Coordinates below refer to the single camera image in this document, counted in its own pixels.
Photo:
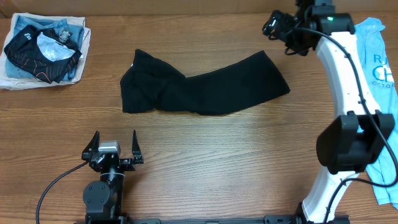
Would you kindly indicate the black t-shirt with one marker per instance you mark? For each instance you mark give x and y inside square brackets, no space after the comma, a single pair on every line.
[151,83]

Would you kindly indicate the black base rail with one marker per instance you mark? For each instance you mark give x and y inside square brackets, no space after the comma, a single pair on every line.
[211,221]

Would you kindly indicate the folded blue jeans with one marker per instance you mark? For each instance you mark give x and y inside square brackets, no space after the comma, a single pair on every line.
[76,30]

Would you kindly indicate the folded black patterned shirt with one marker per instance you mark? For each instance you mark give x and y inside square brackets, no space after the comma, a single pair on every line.
[41,53]

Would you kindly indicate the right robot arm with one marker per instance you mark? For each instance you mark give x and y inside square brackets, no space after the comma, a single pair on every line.
[360,129]

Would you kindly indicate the folded beige cloth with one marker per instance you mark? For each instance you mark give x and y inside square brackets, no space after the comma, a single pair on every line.
[28,83]

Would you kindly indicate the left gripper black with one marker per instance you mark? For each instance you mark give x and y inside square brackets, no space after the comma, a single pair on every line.
[130,165]

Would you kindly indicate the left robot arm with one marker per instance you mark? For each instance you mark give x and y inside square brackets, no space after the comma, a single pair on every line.
[104,198]

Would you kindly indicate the light blue t-shirt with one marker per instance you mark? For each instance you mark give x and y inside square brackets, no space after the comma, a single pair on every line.
[374,61]

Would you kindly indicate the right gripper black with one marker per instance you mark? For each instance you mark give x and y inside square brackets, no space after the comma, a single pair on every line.
[280,23]

